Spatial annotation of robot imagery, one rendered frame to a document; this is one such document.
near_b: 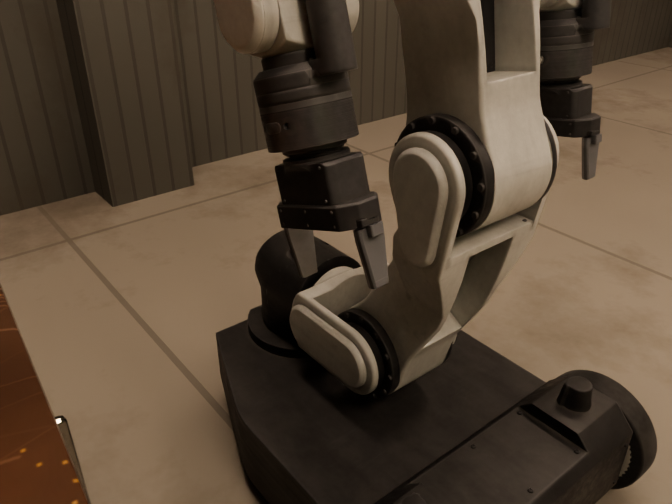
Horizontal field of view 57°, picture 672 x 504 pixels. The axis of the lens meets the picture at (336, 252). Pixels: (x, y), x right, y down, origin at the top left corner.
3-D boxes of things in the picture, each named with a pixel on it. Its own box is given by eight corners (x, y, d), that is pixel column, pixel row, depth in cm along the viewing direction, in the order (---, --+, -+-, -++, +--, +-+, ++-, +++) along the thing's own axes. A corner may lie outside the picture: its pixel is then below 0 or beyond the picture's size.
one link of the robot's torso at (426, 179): (308, 355, 101) (388, 106, 68) (397, 312, 112) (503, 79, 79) (366, 431, 93) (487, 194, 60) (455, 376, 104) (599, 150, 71)
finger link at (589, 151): (579, 180, 86) (582, 136, 83) (591, 175, 87) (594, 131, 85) (590, 182, 84) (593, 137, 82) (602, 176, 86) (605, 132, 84)
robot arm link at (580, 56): (496, 134, 90) (497, 48, 85) (535, 121, 95) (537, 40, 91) (577, 142, 80) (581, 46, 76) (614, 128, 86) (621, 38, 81)
